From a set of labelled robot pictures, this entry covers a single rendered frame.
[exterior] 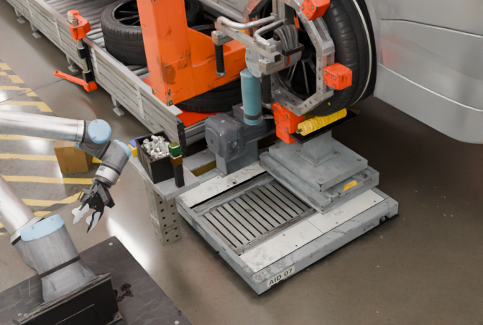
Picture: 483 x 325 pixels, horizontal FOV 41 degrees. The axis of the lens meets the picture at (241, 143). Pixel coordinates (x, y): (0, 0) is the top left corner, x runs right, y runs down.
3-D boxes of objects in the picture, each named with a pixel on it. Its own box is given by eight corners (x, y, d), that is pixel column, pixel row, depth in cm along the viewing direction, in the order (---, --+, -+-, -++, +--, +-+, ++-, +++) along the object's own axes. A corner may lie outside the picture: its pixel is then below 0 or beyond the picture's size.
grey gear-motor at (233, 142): (291, 156, 341) (290, 100, 321) (226, 188, 323) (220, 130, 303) (271, 142, 354) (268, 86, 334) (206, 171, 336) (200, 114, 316)
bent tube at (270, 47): (310, 39, 253) (309, 14, 247) (270, 54, 245) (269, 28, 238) (282, 24, 265) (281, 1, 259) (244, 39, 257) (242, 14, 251)
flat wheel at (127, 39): (85, 54, 416) (77, 20, 403) (149, 15, 460) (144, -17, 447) (164, 75, 385) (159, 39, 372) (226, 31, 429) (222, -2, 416)
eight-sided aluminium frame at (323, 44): (333, 126, 272) (336, 6, 241) (322, 132, 270) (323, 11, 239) (259, 79, 310) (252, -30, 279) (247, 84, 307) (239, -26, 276)
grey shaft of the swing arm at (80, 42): (98, 90, 420) (82, 19, 392) (90, 93, 418) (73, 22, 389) (92, 85, 426) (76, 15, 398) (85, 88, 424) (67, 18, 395)
